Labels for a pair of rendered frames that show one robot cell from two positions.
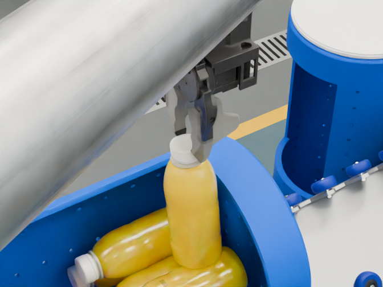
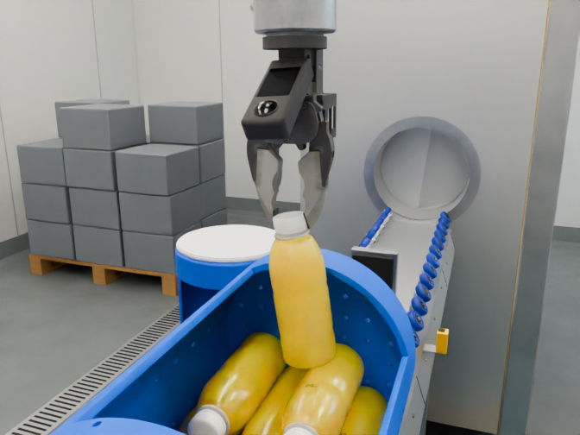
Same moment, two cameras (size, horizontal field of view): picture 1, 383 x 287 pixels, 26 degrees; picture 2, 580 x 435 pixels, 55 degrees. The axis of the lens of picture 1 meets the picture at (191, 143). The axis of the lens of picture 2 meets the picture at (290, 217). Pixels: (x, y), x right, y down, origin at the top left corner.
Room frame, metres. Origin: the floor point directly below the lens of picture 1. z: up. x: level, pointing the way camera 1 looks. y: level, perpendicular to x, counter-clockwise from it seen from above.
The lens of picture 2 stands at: (0.24, 0.39, 1.48)
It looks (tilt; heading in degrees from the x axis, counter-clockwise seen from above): 16 degrees down; 321
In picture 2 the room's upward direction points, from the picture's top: straight up
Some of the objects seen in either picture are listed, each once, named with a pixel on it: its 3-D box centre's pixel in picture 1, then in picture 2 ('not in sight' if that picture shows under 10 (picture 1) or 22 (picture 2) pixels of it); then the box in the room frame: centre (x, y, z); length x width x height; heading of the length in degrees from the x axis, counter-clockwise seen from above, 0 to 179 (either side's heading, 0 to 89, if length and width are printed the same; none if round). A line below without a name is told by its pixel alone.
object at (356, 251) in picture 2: not in sight; (372, 284); (1.00, -0.46, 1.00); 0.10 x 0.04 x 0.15; 32
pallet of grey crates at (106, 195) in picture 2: not in sight; (128, 187); (4.01, -1.16, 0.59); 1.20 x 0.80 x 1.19; 31
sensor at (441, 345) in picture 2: not in sight; (428, 338); (0.86, -0.48, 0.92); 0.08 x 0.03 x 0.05; 32
